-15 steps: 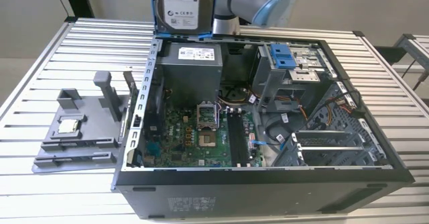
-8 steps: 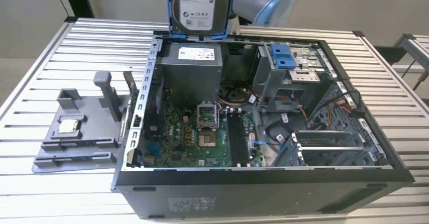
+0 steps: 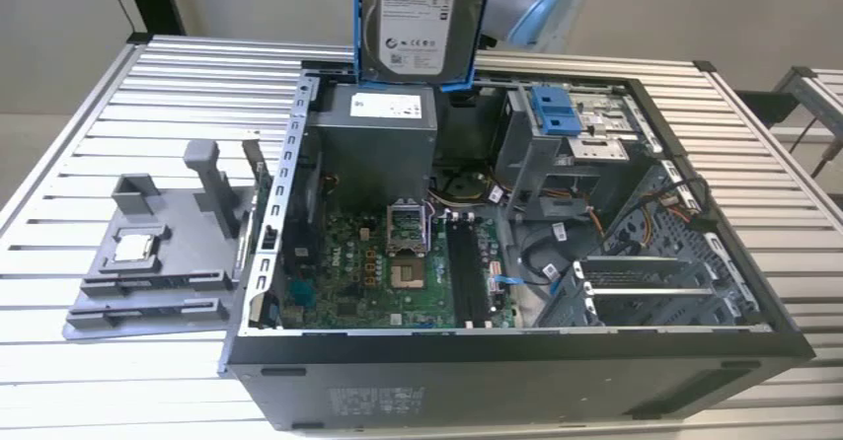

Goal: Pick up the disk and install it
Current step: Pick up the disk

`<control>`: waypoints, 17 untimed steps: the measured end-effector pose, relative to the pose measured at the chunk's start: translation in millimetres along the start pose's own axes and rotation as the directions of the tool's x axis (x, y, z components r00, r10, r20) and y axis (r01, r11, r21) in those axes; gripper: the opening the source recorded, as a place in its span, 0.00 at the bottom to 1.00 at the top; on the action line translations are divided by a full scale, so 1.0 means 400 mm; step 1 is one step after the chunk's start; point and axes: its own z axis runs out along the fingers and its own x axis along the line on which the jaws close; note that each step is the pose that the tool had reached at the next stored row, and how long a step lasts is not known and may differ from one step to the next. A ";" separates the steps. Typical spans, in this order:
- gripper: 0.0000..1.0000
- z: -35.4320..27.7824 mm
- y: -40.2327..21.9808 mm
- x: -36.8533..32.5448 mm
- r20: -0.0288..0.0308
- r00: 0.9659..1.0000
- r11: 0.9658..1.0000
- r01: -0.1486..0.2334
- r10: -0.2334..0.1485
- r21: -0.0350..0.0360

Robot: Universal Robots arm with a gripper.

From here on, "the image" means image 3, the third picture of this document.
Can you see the hard disk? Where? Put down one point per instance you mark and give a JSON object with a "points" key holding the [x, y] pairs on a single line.
{"points": [[414, 30]]}

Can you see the metal disk bay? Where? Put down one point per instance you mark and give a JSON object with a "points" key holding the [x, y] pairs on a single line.
{"points": [[659, 291]]}

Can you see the grey power supply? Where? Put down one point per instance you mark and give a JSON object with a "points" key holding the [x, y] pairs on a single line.
{"points": [[375, 154]]}

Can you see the blue drive bay latch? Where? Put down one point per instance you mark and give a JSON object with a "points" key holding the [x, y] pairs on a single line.
{"points": [[553, 109]]}

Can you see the black table corner cap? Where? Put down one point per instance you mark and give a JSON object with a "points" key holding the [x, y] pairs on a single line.
{"points": [[139, 38], [704, 65]]}

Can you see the grey metal drive cage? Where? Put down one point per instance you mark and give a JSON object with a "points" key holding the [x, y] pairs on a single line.
{"points": [[540, 149]]}

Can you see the graphics card green board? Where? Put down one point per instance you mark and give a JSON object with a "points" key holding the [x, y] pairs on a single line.
{"points": [[260, 183]]}

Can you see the black case fan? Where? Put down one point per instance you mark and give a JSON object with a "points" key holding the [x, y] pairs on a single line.
{"points": [[306, 213]]}

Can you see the CPU socket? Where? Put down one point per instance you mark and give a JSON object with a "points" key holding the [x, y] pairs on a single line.
{"points": [[407, 274]]}

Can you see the black RAM slot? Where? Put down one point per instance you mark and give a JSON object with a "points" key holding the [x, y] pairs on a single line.
{"points": [[480, 272], [461, 272]]}

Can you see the green motherboard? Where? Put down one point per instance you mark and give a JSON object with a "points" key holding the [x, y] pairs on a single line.
{"points": [[355, 292]]}

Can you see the blue expansion slot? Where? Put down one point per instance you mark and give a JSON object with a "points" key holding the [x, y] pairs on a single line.
{"points": [[299, 292]]}

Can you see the grey parts rack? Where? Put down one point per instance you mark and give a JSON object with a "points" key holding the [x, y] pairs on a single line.
{"points": [[184, 262]]}

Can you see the silver CPU chip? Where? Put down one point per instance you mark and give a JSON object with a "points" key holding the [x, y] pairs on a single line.
{"points": [[135, 248]]}

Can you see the blue plastic strip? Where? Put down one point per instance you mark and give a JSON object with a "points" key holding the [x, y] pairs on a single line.
{"points": [[554, 289]]}

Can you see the metal slat side table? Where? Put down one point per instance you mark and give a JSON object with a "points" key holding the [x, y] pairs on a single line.
{"points": [[826, 77]]}

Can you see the black PC case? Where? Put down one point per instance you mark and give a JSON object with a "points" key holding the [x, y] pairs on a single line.
{"points": [[526, 390]]}

